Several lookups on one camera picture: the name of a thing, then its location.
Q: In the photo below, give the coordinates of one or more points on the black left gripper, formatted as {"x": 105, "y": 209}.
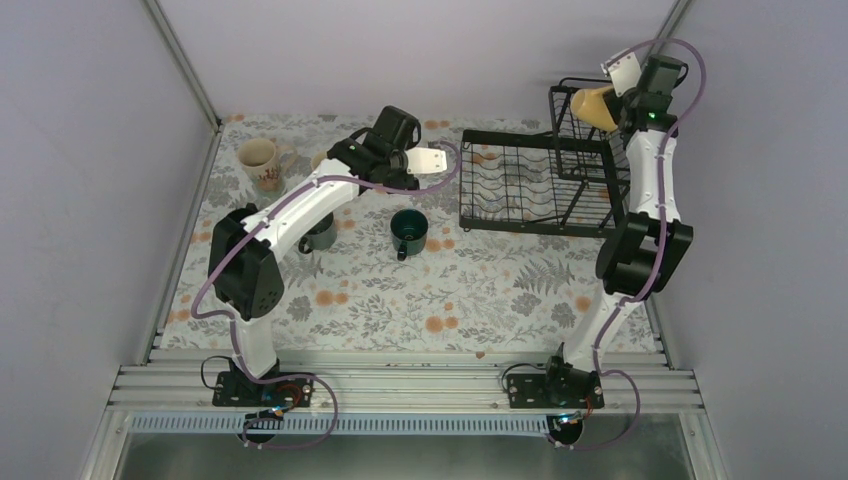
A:
{"x": 408, "y": 184}

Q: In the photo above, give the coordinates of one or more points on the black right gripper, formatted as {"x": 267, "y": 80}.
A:
{"x": 611, "y": 105}

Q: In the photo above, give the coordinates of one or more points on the yellow mug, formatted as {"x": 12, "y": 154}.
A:
{"x": 587, "y": 106}

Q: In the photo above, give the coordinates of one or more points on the teal green mug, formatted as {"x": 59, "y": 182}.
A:
{"x": 409, "y": 230}

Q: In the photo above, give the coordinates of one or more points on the dark grey mug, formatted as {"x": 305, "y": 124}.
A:
{"x": 320, "y": 237}

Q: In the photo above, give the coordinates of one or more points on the tall floral cream mug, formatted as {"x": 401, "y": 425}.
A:
{"x": 266, "y": 163}

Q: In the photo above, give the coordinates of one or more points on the short cream mug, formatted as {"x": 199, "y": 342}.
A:
{"x": 317, "y": 160}

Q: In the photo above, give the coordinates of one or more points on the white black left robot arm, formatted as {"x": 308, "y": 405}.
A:
{"x": 248, "y": 243}

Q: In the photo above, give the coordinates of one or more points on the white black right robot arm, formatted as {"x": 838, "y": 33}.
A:
{"x": 651, "y": 239}

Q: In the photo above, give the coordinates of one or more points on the floral patterned table mat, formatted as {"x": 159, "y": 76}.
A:
{"x": 476, "y": 291}

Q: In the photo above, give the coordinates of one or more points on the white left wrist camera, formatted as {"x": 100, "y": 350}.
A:
{"x": 425, "y": 161}

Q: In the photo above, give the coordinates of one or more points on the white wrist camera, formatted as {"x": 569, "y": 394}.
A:
{"x": 623, "y": 70}
{"x": 425, "y": 161}

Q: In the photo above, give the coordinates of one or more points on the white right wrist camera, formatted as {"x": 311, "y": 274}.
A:
{"x": 623, "y": 70}

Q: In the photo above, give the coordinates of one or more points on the black wire dish rack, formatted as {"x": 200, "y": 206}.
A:
{"x": 571, "y": 179}

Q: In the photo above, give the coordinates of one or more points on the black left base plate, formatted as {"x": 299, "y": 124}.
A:
{"x": 233, "y": 389}

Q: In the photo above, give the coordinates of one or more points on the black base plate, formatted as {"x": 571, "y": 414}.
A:
{"x": 233, "y": 389}
{"x": 530, "y": 391}

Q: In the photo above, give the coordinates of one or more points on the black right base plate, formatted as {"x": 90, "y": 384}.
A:
{"x": 530, "y": 391}

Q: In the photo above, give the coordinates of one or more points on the aluminium rail frame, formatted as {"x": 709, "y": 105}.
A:
{"x": 389, "y": 392}

